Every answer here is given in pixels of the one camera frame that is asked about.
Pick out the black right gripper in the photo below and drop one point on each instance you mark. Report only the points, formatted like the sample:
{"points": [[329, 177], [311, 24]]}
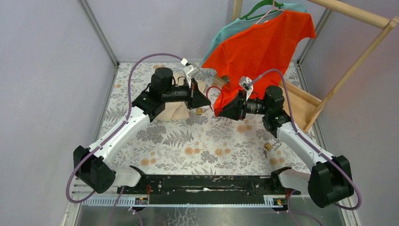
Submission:
{"points": [[236, 108]]}

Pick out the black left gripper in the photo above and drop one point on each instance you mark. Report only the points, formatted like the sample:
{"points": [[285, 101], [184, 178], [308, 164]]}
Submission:
{"points": [[196, 98]]}

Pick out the red cable lock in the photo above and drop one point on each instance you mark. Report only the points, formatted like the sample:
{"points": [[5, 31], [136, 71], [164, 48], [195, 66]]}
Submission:
{"points": [[211, 95]]}

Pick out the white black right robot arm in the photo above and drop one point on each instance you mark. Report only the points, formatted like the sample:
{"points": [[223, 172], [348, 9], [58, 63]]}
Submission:
{"points": [[330, 179]]}

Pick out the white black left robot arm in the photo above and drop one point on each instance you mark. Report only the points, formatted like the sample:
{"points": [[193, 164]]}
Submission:
{"points": [[93, 164]]}

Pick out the brass padlock near cloth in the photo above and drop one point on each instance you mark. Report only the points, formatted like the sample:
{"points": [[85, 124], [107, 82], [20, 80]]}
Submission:
{"points": [[199, 111]]}

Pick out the beige folded cloth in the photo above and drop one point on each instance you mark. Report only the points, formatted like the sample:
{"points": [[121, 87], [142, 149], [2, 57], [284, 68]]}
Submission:
{"points": [[176, 111]]}

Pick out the floral patterned table mat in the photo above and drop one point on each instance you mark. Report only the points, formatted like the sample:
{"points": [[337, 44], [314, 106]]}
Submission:
{"points": [[201, 144]]}

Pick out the brass padlock with keys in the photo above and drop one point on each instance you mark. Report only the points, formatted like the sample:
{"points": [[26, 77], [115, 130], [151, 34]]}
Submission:
{"points": [[268, 147]]}

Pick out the orange t-shirt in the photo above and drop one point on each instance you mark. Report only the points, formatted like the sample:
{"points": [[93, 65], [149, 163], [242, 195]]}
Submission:
{"points": [[263, 46]]}

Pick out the wooden clothes rack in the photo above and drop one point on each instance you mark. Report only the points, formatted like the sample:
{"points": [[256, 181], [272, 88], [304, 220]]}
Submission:
{"points": [[353, 67]]}

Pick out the teal t-shirt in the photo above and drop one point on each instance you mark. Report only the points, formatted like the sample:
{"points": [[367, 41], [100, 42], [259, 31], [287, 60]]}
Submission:
{"points": [[241, 24]]}

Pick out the pink clothes hanger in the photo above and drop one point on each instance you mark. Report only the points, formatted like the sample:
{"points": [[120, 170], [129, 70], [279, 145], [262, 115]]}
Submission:
{"points": [[267, 14]]}

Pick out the green clothes hanger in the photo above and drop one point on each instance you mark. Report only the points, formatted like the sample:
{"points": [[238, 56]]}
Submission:
{"points": [[257, 6]]}

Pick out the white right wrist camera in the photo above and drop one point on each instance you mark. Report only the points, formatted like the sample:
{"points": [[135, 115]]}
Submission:
{"points": [[247, 85]]}

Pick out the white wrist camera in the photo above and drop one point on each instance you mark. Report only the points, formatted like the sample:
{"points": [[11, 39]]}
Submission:
{"points": [[247, 85], [189, 70]]}

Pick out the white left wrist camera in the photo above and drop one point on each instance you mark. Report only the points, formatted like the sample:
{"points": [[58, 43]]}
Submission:
{"points": [[189, 70]]}

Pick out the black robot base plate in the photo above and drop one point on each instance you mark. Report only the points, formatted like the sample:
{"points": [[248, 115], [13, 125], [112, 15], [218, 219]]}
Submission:
{"points": [[158, 184]]}

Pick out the white slotted cable duct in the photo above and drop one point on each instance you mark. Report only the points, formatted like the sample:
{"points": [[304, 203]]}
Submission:
{"points": [[202, 200]]}

